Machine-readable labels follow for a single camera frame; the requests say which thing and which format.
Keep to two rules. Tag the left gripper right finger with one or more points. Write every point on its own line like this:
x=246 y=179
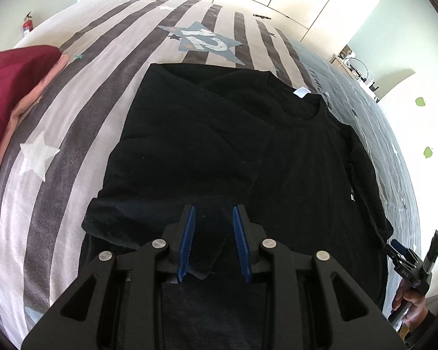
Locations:
x=311 y=301

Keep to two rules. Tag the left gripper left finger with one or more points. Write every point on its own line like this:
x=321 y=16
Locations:
x=116 y=301

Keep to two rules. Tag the black sweatshirt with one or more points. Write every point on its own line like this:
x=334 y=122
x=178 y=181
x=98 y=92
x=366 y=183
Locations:
x=216 y=137

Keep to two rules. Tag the person's right hand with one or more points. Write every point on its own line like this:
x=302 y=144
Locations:
x=417 y=311

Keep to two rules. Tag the striped grey blue bedspread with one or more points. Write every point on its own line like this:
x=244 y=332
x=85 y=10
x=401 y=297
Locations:
x=56 y=158

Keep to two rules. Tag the pink folded garment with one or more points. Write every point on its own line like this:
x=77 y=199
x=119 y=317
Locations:
x=27 y=102

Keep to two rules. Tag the cluttered side table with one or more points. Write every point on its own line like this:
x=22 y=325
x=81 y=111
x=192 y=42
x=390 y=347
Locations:
x=348 y=63

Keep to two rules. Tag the maroon folded garment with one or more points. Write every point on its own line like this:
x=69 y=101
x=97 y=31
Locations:
x=20 y=70

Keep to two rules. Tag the red fire extinguisher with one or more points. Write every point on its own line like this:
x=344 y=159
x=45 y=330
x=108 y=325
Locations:
x=27 y=25

